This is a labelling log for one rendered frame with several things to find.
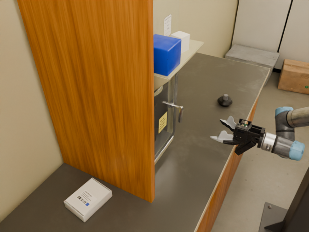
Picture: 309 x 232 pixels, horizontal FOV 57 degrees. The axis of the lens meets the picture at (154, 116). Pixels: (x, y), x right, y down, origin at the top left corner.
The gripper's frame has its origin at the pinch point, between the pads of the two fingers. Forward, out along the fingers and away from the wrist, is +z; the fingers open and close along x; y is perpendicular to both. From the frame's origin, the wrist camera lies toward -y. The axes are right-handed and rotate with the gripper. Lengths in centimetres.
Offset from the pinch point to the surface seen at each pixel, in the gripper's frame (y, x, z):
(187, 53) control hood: 36.8, 6.9, 13.0
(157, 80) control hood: 35.2, 26.5, 15.0
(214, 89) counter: -20, -63, 20
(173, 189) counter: -20.2, 23.8, 8.7
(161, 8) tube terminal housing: 52, 10, 22
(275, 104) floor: -114, -210, -15
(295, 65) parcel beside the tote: -87, -264, -23
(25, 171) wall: -10, 52, 66
